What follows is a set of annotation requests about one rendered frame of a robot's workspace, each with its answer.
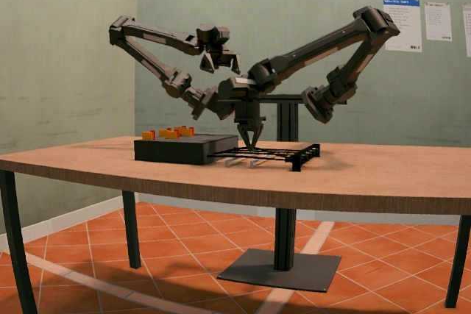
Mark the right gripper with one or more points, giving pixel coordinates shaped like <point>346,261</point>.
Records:
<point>214,58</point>

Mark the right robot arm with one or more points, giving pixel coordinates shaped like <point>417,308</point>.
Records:
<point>205,37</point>

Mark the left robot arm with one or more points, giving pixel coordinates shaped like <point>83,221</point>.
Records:
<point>261,79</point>

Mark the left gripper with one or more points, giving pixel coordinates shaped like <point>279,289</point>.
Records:
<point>253,122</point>

